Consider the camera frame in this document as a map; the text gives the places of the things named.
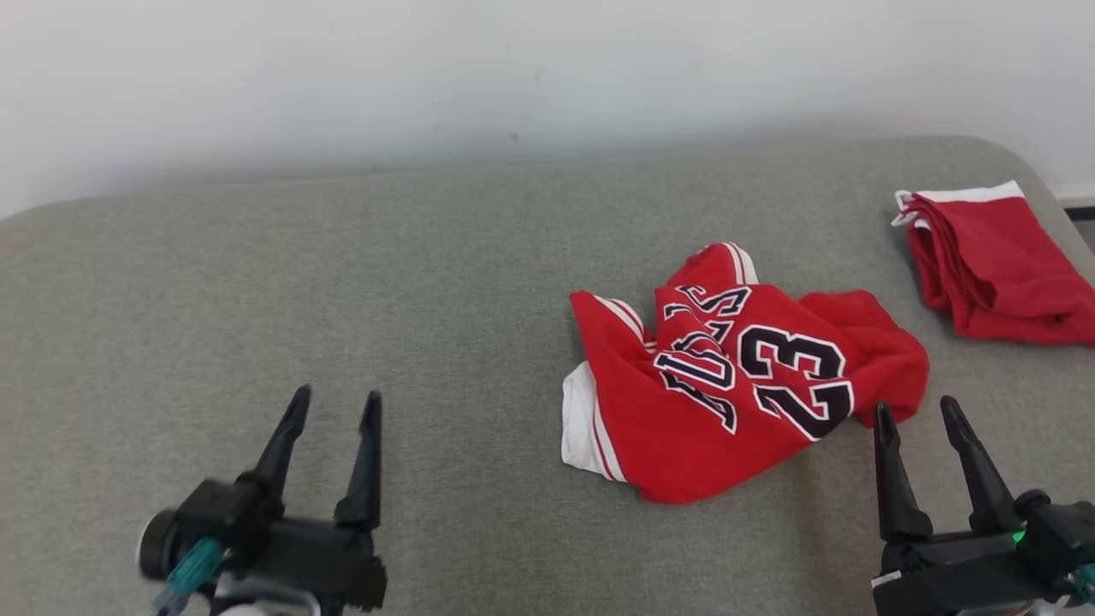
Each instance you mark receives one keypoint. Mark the red jersey number 23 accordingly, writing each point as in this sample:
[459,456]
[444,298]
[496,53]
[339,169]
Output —
[684,436]

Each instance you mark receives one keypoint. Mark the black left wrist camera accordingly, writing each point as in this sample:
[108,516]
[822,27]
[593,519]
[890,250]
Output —
[218,513]

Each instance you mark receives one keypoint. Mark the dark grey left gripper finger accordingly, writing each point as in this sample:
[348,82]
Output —
[366,479]
[282,453]

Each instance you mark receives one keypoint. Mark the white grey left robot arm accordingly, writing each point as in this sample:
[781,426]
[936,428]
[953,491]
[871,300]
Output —
[265,599]

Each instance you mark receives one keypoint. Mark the red basketball shorts white trim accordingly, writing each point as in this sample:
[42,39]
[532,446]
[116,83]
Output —
[1001,265]

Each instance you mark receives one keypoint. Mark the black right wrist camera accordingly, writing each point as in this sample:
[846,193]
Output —
[1061,530]

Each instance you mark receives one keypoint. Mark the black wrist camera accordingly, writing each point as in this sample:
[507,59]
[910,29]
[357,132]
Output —
[1061,530]
[218,513]

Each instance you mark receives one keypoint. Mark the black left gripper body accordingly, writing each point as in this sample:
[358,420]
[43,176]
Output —
[334,565]

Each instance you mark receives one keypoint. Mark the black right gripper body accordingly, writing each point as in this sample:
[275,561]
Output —
[949,577]

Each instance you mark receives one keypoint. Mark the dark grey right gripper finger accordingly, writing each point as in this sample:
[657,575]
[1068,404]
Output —
[984,488]
[898,488]

